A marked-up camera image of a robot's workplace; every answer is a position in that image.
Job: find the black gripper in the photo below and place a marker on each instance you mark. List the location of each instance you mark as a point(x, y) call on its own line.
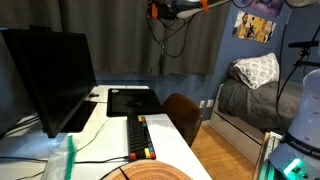
point(166, 10)

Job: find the small black desk object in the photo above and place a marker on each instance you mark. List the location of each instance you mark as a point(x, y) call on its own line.
point(94, 95)

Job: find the white desk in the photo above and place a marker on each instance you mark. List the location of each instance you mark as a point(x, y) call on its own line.
point(166, 140)

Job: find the grey curtain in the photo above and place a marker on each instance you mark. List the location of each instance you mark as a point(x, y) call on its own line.
point(33, 13)
point(126, 40)

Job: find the basketball players poster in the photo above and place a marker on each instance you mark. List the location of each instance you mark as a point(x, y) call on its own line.
point(253, 28)

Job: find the dark purple pillow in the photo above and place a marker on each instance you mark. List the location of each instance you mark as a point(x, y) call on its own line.
point(233, 71)

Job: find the black mouse pad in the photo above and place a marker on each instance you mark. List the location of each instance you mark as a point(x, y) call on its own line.
point(133, 96)

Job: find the brown chair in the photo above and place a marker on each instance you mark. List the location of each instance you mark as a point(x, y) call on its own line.
point(183, 116)

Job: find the white patterned pillow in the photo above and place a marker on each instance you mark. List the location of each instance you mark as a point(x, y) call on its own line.
point(260, 70)

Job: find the bed with grey cover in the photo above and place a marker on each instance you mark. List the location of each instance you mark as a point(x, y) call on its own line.
point(250, 103)

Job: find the black monitor with rectangular base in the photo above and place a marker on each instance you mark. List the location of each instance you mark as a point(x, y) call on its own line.
point(56, 76)

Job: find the black keyboard with coloured keys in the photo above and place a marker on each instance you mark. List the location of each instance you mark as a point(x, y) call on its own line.
point(138, 140)

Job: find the round wood slab with bark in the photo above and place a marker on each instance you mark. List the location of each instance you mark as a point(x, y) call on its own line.
point(150, 171)

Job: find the black monitor with round base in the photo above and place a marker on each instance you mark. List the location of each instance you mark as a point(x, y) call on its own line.
point(13, 83)

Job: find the wooden framed board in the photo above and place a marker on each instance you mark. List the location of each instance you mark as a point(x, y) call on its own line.
point(261, 156)

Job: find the clear plastic bag green zip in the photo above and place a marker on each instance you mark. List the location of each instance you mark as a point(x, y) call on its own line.
point(63, 160)

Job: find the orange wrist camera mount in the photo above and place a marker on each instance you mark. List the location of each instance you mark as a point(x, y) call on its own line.
point(154, 10)

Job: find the white wall outlet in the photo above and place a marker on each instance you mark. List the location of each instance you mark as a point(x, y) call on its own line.
point(202, 104)
point(210, 103)

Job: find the black stereo camera on stand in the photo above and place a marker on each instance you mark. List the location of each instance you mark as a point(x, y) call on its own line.
point(303, 44)

